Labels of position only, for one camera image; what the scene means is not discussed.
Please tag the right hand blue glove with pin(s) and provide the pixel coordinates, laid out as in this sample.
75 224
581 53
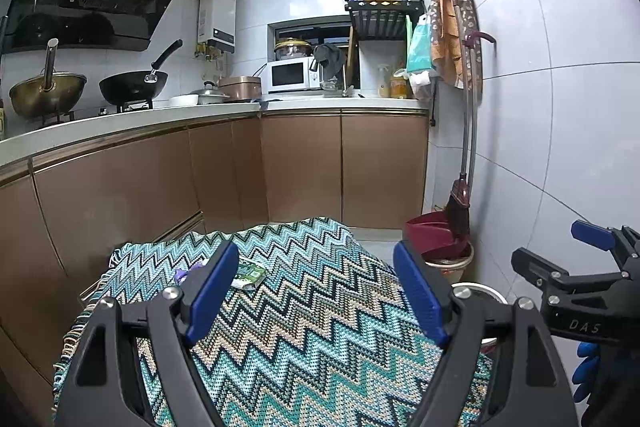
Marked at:
586 373

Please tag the orange floral apron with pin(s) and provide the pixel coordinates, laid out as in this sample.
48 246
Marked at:
450 21

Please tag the glass lidded pot on microwave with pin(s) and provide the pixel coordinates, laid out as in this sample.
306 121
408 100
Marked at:
288 48

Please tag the green snack packet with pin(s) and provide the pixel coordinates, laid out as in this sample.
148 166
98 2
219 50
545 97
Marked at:
249 276

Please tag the steel pot with lid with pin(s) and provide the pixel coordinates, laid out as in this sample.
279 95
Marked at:
210 94

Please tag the brass coloured pot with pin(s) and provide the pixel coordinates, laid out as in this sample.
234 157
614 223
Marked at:
49 94

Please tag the small purple wrapper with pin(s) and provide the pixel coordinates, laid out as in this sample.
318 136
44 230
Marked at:
181 274

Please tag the white water heater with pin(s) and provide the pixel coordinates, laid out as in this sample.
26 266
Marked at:
216 24

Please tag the grey round trash bin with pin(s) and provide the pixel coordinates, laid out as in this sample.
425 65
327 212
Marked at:
487 296

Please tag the brown rice cooker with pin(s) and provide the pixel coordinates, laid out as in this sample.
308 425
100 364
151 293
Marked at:
241 88

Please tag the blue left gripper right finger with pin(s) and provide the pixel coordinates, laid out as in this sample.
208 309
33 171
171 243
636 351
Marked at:
427 292

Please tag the beige trash bin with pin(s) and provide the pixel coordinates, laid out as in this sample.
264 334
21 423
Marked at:
453 269

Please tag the teal plastic bag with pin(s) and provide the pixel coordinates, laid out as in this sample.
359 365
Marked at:
419 54

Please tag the zigzag knitted table cloth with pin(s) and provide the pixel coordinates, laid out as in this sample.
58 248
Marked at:
327 338

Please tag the dark red dustpan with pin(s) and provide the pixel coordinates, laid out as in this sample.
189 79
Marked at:
430 236

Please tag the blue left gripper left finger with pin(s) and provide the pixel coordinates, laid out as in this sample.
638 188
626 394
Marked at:
203 291

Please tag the black wok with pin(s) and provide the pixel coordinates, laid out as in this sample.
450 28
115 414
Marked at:
139 86

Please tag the white microwave oven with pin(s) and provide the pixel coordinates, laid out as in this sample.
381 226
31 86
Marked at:
294 74

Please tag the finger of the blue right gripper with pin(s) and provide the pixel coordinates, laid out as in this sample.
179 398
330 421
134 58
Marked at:
593 235

